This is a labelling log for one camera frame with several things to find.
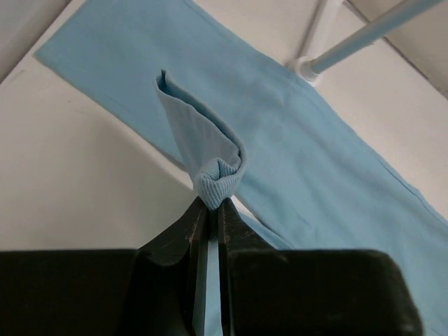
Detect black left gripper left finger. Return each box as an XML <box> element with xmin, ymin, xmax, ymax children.
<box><xmin>1</xmin><ymin>199</ymin><xmax>208</xmax><ymax>335</ymax></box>

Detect white metal clothes rack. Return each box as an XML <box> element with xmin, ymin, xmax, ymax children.
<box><xmin>288</xmin><ymin>0</ymin><xmax>441</xmax><ymax>86</ymax></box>

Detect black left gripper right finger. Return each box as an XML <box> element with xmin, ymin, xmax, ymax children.
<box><xmin>217</xmin><ymin>199</ymin><xmax>420</xmax><ymax>335</ymax></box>

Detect light blue trousers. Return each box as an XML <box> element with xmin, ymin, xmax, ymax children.
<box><xmin>36</xmin><ymin>1</ymin><xmax>447</xmax><ymax>335</ymax></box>

